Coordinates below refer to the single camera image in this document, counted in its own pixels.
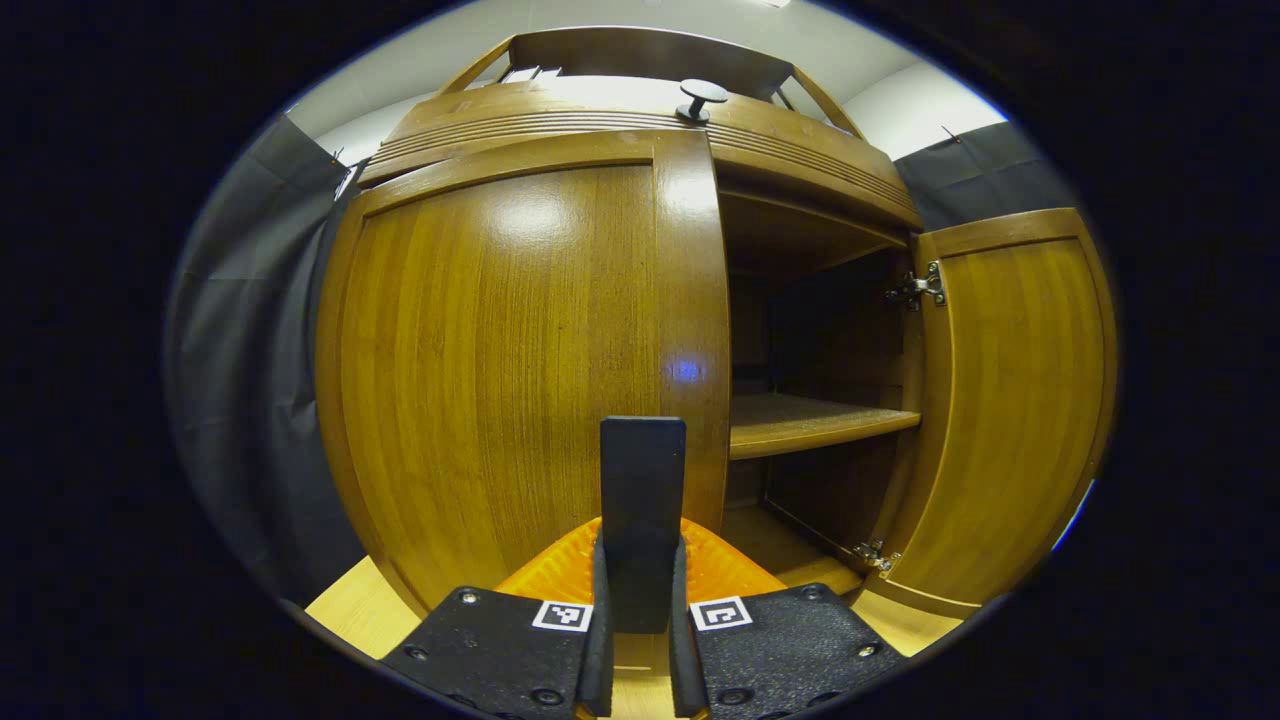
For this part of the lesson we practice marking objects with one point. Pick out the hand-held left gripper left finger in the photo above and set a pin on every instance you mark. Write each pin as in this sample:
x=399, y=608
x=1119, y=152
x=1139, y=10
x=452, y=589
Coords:
x=500, y=650

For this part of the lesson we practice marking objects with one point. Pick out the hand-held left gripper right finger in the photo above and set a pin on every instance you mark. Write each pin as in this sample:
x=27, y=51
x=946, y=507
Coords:
x=790, y=650

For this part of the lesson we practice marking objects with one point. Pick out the wooden double-door shoe cabinet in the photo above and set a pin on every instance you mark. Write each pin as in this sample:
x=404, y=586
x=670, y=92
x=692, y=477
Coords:
x=800, y=420

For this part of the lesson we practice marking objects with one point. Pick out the wooden cabinet door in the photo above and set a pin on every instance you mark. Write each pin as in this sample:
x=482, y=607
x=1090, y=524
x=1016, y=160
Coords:
x=500, y=350
x=1010, y=400

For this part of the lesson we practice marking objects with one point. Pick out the black round drawer knob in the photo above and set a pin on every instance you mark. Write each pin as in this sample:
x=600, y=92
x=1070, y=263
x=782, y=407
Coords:
x=702, y=98

